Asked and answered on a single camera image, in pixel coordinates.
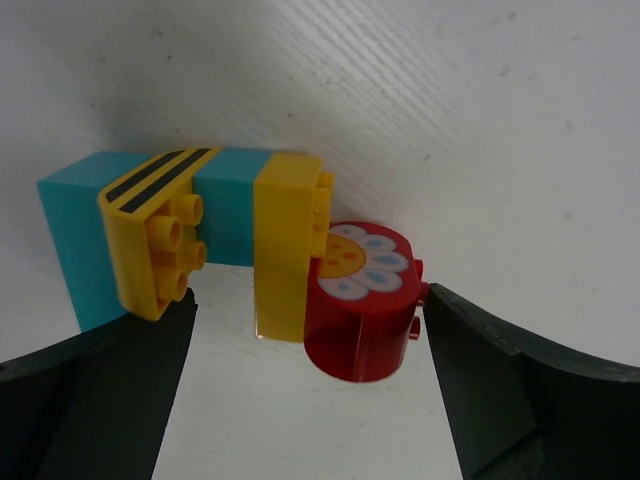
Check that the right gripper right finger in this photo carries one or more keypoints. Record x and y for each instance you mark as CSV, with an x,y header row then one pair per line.
x,y
521,406

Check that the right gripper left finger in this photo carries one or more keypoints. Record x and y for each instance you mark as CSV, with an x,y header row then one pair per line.
x,y
95,406

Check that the red flower lego brick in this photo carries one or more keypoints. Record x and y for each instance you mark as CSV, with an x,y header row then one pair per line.
x,y
361,306

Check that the yellow striped lego brick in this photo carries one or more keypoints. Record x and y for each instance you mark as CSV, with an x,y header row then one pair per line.
x,y
150,215

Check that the teal wedge lego brick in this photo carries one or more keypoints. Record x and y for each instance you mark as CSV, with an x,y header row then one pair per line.
x,y
70,201

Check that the yellow tall lego brick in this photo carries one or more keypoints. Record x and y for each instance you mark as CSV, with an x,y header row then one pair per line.
x,y
292,200

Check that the teal square lego brick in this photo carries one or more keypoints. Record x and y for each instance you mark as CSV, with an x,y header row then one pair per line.
x,y
226,185

